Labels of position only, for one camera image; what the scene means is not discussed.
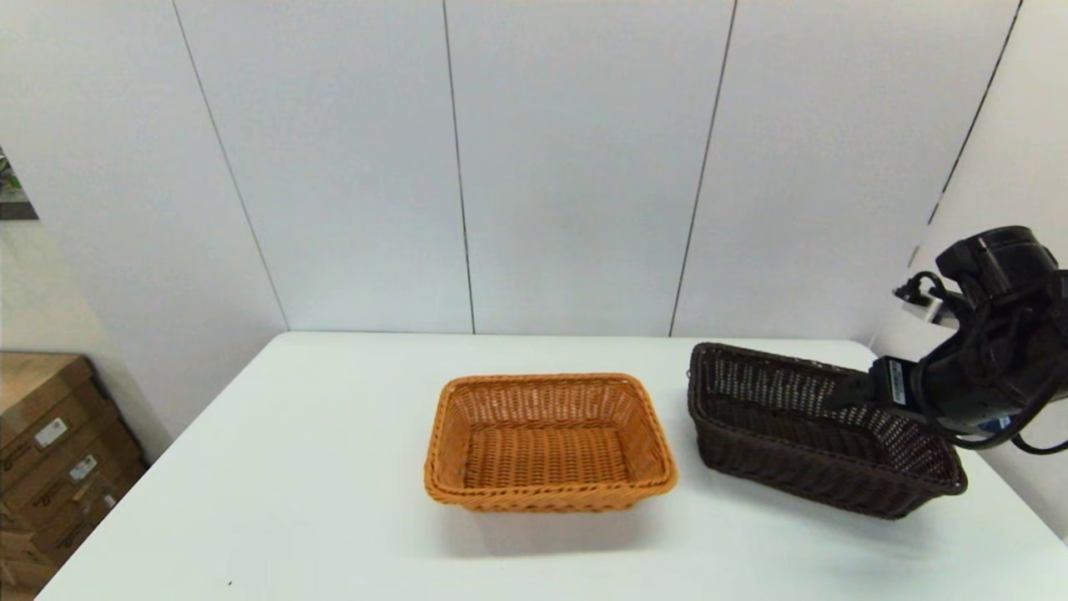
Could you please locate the framed wall picture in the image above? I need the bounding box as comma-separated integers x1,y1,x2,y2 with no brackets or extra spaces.
0,146,39,220

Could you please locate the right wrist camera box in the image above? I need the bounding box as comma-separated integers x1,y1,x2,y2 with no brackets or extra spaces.
898,284,959,328

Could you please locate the labelled brown cardboard box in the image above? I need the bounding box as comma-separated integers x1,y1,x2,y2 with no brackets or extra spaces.
0,467,152,573
0,422,139,539
0,352,118,493

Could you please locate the orange wicker basket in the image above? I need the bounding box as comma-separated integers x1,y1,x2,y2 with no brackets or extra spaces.
424,373,678,513

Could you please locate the dark brown wicker basket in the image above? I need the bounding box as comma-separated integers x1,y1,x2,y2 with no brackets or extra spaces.
688,341,970,520

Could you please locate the plain brown cardboard box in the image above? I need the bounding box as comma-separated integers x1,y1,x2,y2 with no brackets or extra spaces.
0,526,61,597

